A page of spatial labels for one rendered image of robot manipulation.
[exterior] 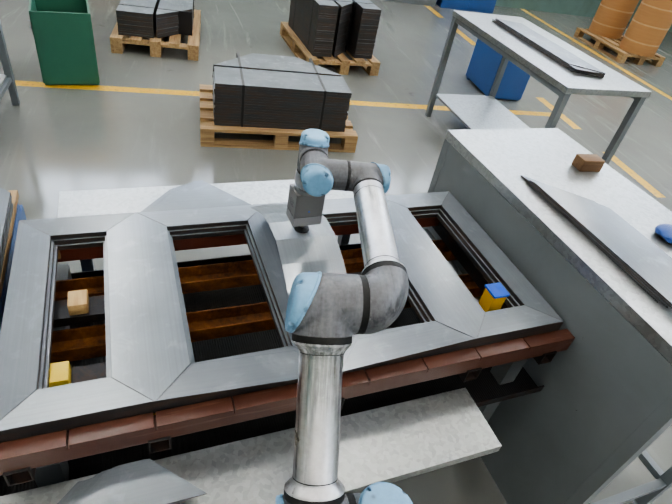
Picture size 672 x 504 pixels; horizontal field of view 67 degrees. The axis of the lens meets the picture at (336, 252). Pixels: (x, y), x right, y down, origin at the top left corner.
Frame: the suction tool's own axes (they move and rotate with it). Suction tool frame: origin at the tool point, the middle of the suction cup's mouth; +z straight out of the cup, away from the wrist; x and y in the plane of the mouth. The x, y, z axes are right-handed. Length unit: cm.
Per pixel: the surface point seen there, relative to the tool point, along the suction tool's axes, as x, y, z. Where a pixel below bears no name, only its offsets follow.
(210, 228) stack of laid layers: -28.2, 20.6, 17.2
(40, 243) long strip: -27, 70, 16
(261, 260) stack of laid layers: -7.9, 8.7, 16.2
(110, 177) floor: -199, 50, 101
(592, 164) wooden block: -13, -127, -7
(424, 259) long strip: 3.2, -45.6, 15.6
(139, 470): 43, 51, 30
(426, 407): 46, -28, 34
